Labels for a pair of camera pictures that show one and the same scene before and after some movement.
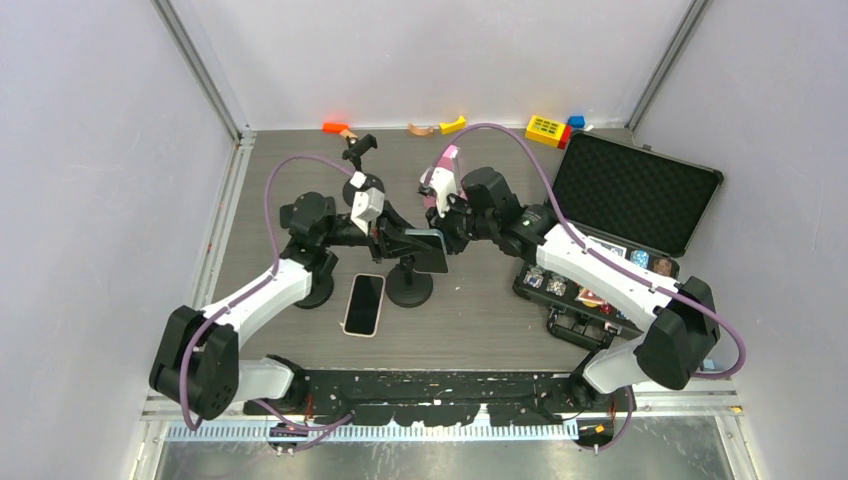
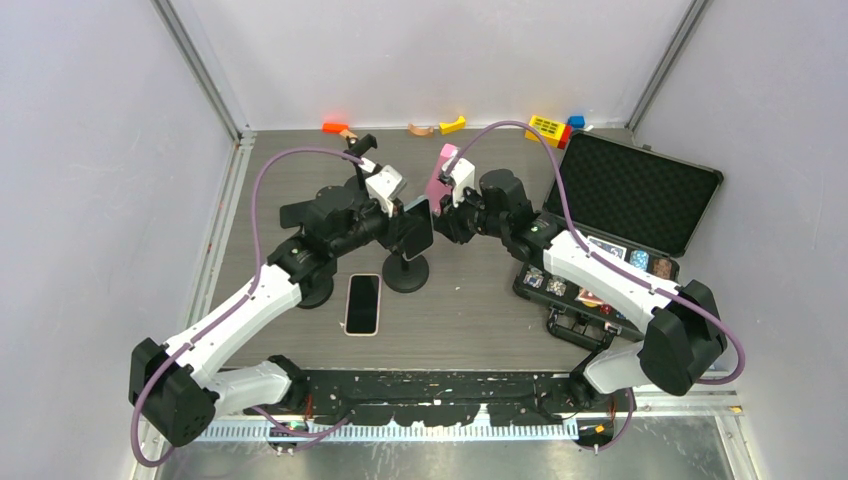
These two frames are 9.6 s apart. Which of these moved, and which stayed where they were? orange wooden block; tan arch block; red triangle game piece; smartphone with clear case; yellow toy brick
Moved: smartphone with clear case
Stayed: tan arch block; yellow toy brick; red triangle game piece; orange wooden block
